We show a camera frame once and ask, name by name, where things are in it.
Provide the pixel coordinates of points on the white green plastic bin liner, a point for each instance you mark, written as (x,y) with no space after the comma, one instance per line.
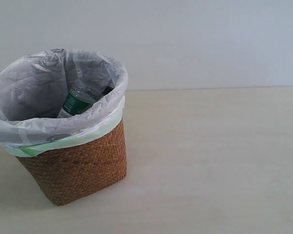
(33,90)

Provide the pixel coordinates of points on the green label clear plastic bottle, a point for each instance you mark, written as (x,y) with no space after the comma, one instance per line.
(81,96)

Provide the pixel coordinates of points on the brown woven wicker basket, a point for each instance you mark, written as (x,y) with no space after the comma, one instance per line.
(68,174)

